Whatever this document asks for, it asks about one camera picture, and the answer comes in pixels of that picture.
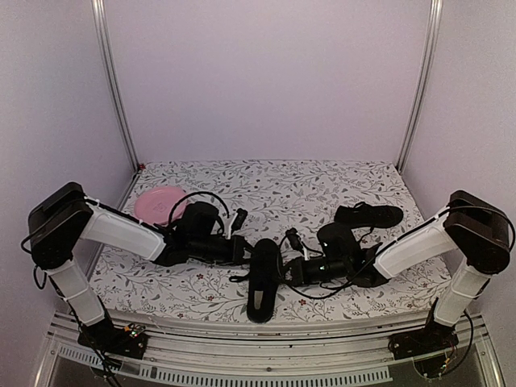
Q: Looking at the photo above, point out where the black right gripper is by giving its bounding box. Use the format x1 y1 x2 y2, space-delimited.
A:
272 256 350 288

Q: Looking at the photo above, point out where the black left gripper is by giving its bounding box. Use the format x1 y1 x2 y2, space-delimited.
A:
189 235 262 267

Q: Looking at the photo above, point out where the black canvas shoe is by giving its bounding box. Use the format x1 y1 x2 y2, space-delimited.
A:
247 239 280 323
334 202 404 229

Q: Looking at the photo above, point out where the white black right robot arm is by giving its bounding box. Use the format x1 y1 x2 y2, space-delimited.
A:
278 190 515 352

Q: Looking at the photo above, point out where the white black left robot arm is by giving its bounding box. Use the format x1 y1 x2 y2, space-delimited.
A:
20 182 253 350

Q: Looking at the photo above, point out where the floral patterned table mat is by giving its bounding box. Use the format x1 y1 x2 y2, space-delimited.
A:
90 160 451 323

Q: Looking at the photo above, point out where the pink plastic plate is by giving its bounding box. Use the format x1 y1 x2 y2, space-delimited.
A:
134 186 186 225

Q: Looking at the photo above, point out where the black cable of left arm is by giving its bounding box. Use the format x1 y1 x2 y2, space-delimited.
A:
167 191 231 231

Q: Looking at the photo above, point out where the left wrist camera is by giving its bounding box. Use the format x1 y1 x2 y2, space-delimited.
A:
226 208 248 239

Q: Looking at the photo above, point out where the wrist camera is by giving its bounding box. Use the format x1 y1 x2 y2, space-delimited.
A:
226 208 248 239
285 227 310 261

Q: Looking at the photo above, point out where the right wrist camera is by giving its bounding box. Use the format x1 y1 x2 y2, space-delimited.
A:
285 227 310 261

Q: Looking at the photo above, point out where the aluminium front rail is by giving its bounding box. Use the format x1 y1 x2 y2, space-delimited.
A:
38 310 507 387

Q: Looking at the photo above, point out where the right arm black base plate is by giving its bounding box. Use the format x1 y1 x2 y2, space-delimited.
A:
388 323 459 360

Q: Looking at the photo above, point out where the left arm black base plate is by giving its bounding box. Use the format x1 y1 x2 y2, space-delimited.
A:
77 319 148 360

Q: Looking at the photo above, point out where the left aluminium frame post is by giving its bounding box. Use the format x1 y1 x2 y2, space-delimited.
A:
91 0 140 173

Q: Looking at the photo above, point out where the aluminium frame post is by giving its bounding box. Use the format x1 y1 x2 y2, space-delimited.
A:
91 0 140 173
396 0 443 175

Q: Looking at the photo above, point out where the right aluminium frame post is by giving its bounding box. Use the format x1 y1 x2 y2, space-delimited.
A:
396 0 443 175

